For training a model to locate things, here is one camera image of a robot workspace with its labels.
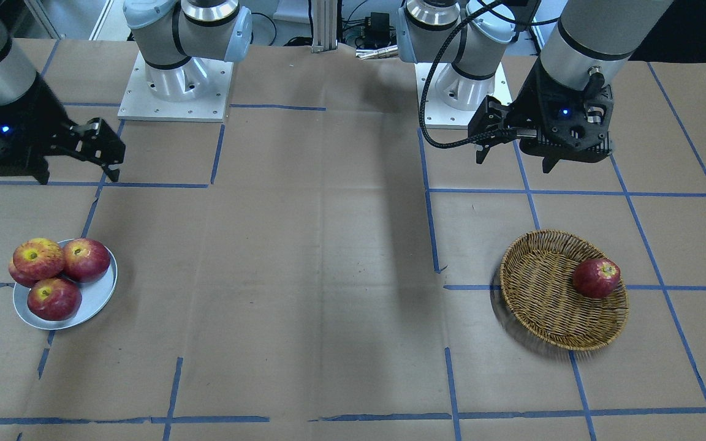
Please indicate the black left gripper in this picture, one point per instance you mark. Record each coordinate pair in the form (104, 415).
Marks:
(531, 101)

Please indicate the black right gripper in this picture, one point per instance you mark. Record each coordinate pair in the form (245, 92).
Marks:
(39, 112)

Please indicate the red yellow apple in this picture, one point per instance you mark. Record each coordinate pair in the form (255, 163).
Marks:
(39, 258)

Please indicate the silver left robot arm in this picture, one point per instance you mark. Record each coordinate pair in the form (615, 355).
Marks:
(472, 36)

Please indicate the red apple plate back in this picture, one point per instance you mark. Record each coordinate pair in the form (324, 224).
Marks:
(19, 277)
(86, 259)

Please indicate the red apple plate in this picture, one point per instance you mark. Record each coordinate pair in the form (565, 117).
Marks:
(86, 259)
(54, 299)
(19, 277)

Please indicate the woven wicker basket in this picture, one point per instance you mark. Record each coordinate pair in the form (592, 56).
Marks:
(536, 284)

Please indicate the light blue plate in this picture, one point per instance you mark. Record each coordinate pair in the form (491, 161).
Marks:
(95, 296)

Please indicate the red apple plate front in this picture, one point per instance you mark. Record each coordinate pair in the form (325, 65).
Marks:
(54, 299)

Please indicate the dark red apple in basket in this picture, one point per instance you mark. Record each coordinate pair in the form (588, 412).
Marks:
(596, 278)

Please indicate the black power adapter box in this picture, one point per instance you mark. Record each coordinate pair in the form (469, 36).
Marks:
(377, 28)

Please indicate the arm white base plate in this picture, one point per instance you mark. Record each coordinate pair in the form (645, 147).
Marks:
(432, 104)
(195, 92)

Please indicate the aluminium frame post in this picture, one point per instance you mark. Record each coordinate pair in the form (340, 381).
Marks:
(324, 24)

